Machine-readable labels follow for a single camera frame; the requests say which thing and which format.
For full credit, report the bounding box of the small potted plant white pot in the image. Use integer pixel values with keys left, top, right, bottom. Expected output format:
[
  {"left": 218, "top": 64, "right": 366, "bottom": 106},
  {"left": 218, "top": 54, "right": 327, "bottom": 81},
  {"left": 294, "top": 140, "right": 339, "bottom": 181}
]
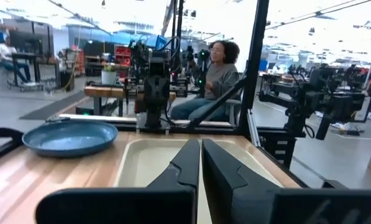
[{"left": 101, "top": 63, "right": 117, "bottom": 85}]

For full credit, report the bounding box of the red storage shelf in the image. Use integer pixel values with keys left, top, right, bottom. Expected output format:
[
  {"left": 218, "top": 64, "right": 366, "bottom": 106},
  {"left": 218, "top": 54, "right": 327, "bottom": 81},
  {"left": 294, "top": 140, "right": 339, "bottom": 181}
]
[{"left": 114, "top": 45, "right": 132, "bottom": 66}]

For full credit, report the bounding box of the wooden workbench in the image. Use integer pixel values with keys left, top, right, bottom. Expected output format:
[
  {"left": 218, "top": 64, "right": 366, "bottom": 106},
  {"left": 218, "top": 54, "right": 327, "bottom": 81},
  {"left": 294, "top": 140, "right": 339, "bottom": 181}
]
[{"left": 84, "top": 85, "right": 176, "bottom": 118}]

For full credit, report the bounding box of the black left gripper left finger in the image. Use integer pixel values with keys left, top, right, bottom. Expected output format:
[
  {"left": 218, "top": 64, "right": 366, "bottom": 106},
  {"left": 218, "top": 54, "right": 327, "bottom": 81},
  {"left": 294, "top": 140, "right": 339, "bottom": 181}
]
[{"left": 35, "top": 139, "right": 201, "bottom": 224}]

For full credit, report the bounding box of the distant seated person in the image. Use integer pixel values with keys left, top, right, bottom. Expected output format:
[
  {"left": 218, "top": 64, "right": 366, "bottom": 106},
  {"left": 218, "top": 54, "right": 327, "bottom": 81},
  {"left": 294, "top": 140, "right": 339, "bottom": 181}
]
[{"left": 0, "top": 39, "right": 32, "bottom": 85}]

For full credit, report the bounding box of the black trash bin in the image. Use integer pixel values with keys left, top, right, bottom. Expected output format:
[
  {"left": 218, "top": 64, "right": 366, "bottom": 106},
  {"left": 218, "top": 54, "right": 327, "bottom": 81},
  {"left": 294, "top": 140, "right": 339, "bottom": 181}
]
[{"left": 60, "top": 70, "right": 76, "bottom": 92}]

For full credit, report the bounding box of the blue round plate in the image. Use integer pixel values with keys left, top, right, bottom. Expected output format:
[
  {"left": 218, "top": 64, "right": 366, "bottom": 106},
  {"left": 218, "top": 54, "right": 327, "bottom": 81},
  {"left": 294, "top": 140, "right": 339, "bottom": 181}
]
[{"left": 22, "top": 119, "right": 119, "bottom": 158}]

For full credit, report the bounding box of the grey chair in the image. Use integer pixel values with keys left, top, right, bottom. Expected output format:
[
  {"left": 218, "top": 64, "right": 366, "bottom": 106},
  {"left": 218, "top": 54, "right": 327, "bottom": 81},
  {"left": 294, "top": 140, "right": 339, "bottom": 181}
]
[{"left": 224, "top": 98, "right": 245, "bottom": 126}]

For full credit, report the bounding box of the black aluminium table frame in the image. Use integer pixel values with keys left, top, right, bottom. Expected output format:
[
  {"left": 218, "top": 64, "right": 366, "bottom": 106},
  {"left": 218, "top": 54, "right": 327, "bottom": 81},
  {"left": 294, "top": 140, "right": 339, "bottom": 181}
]
[{"left": 0, "top": 0, "right": 298, "bottom": 170}]

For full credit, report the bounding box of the beige plastic tray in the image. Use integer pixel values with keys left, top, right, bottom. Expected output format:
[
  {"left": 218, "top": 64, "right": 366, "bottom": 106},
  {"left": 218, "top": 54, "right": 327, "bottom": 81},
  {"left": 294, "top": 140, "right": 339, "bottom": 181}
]
[{"left": 113, "top": 138, "right": 284, "bottom": 224}]

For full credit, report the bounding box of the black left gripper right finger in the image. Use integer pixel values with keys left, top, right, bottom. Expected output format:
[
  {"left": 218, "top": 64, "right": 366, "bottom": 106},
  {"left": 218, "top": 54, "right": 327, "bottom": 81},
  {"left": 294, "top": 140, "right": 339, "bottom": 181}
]
[{"left": 202, "top": 138, "right": 371, "bottom": 224}]

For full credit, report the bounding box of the black floor mat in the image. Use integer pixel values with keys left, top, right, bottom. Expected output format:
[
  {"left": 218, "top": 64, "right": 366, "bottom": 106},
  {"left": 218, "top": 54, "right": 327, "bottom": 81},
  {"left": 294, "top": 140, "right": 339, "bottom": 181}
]
[{"left": 19, "top": 90, "right": 88, "bottom": 121}]

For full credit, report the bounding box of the black rolling desk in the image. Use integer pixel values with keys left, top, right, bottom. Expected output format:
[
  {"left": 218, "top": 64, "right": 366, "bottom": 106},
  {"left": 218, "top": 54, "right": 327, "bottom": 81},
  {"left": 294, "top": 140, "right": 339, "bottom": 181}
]
[{"left": 10, "top": 52, "right": 61, "bottom": 91}]

